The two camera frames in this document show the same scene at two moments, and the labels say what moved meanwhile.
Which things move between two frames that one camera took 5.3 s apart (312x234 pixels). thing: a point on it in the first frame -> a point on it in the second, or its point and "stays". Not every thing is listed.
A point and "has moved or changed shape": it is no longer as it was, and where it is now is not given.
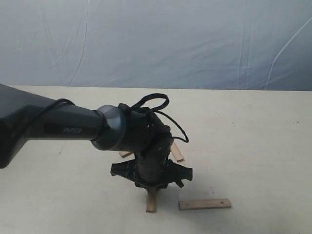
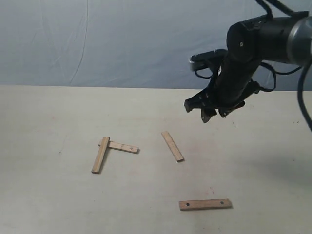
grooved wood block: (151, 197) -> (100, 157)
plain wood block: (176, 151) stays
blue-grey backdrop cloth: (206, 45) stays
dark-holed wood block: (204, 204) stays
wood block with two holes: (124, 153) has moved or changed shape
